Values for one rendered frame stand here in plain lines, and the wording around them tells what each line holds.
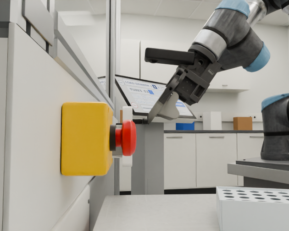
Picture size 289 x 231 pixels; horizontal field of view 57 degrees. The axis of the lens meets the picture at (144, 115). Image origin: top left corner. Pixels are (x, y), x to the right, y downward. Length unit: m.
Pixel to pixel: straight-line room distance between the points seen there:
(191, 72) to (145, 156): 0.94
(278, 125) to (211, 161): 2.88
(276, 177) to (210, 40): 0.52
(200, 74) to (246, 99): 4.35
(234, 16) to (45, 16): 0.52
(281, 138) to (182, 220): 0.71
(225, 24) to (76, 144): 0.50
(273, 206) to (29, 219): 0.27
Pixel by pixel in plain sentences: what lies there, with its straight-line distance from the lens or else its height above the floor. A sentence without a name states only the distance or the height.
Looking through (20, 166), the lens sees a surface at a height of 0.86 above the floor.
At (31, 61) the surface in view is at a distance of 0.20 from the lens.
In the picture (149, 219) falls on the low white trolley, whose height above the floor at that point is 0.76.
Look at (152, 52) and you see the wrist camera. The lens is 0.63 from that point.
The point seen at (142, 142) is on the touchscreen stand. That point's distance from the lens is 1.50.
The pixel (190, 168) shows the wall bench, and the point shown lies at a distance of 3.78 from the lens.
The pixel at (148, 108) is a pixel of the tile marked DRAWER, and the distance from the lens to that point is 1.41.
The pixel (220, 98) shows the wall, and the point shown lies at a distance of 4.75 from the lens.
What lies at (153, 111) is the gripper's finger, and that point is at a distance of 0.59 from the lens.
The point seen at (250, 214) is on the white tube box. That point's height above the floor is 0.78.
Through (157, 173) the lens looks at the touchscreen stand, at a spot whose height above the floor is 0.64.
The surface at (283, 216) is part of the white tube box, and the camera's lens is 0.37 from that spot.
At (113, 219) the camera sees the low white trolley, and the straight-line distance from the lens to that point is 0.40.
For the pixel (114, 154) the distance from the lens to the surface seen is 0.50.
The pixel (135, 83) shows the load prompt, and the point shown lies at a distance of 1.54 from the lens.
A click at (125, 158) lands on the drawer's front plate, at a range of 0.48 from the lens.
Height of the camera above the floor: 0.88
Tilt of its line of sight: 3 degrees up
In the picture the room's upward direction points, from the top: straight up
